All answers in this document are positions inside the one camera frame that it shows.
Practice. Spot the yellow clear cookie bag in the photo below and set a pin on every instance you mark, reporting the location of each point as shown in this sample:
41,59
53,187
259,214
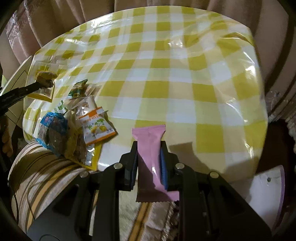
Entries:
44,94

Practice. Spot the pink snack packet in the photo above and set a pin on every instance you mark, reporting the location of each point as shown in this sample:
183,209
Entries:
151,176

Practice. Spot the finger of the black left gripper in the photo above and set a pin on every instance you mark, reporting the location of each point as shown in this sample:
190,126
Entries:
10,98

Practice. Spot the orange white snack packet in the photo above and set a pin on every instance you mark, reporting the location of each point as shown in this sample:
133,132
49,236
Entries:
95,126

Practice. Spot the yellow white checkered tablecloth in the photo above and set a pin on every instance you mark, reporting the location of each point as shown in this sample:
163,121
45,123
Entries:
200,78

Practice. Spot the white carved cabinet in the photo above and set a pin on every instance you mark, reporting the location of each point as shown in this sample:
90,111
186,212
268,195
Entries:
18,79

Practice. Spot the white purple-trimmed storage bin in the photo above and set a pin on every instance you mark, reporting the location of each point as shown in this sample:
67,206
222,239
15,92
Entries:
264,193

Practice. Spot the blue cartoon snack bag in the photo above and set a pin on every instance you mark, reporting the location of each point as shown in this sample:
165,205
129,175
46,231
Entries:
52,132

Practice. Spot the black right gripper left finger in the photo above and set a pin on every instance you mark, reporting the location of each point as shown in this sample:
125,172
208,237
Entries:
97,216

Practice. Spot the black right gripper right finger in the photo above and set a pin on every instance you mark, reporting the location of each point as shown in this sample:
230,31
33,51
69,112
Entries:
209,207

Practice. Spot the green snack packet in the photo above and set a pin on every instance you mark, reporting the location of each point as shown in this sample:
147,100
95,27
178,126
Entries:
77,89

